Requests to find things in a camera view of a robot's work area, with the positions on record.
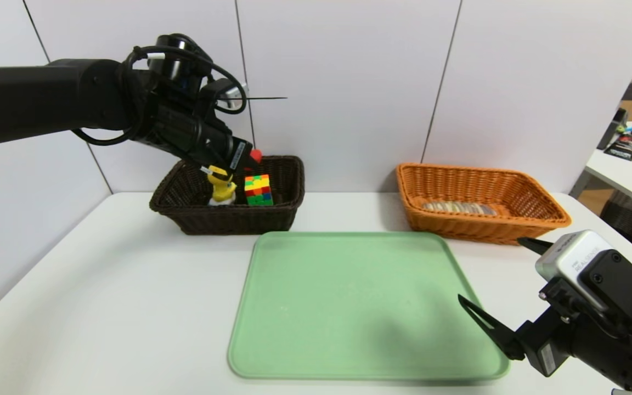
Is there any black printed packet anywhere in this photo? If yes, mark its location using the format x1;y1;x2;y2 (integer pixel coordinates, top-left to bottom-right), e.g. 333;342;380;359
603;134;632;162

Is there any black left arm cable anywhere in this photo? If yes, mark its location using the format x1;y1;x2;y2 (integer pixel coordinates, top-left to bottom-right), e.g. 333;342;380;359
71;45;248;147

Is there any dark brown wicker basket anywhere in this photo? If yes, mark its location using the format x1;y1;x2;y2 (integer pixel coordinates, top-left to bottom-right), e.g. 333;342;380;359
149;156;306;236

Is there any white side table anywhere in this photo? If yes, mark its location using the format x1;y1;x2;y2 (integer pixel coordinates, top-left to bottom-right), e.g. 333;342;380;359
567;122;632;216

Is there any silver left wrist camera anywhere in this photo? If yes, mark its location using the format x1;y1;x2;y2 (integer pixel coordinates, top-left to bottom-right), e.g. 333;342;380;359
219;82;250;110

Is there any green plastic tray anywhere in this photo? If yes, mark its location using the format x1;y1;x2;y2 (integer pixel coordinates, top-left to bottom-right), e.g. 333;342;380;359
228;231;511;381

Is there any brown striped bread roll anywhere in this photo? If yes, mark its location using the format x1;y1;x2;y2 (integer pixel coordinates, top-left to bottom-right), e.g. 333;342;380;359
420;201;498;216

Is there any orange wicker basket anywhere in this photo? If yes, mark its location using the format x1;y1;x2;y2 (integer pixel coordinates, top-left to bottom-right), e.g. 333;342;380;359
396;162;572;246

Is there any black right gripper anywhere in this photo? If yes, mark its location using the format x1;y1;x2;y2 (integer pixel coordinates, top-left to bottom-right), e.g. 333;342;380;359
458;236;632;393

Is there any yellow duck toy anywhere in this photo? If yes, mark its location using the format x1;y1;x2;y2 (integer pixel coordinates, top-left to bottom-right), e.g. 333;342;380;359
207;166;238;207

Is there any multicolour puzzle cube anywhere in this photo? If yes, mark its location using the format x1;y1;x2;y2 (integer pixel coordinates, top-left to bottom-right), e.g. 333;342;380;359
244;175;274;207

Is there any black upright panel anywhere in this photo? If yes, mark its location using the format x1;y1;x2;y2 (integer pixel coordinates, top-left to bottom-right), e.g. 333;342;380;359
597;110;627;150

